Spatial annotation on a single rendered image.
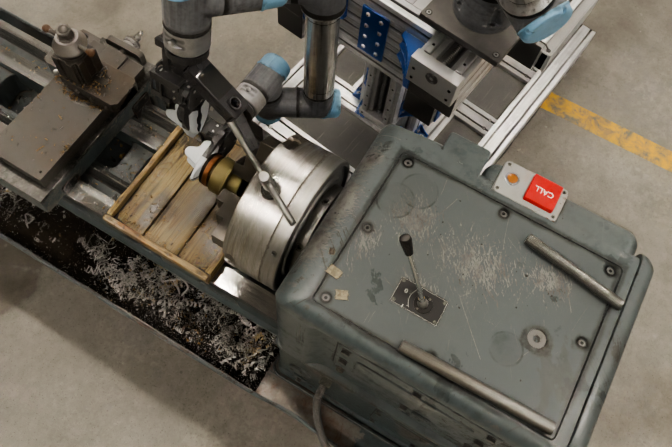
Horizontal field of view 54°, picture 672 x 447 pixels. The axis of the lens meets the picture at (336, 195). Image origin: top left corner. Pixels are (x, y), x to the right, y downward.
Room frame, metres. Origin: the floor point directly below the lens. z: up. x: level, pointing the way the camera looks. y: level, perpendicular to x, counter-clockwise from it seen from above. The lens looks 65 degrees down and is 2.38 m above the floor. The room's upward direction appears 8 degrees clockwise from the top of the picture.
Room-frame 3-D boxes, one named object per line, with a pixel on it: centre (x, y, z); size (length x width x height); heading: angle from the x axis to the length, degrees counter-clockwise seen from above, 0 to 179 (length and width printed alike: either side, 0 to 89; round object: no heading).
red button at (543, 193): (0.60, -0.39, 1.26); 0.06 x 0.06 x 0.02; 67
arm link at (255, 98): (0.82, 0.23, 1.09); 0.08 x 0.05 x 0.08; 66
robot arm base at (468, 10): (1.12, -0.29, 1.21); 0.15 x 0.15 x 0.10
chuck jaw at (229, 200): (0.51, 0.21, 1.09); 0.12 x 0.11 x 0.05; 157
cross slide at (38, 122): (0.83, 0.68, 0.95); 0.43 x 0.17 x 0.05; 157
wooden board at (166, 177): (0.66, 0.34, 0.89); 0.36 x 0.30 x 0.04; 157
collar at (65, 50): (0.88, 0.65, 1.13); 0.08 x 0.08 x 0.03
